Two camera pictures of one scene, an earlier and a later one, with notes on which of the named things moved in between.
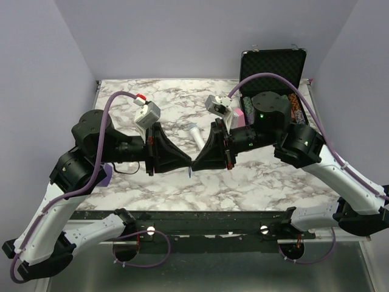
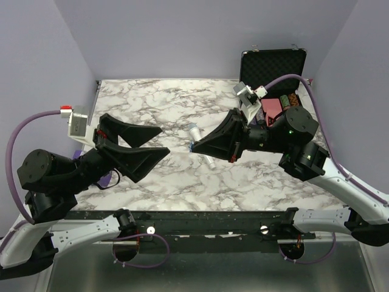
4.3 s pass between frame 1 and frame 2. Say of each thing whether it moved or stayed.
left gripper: moved
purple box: stayed
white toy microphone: stayed
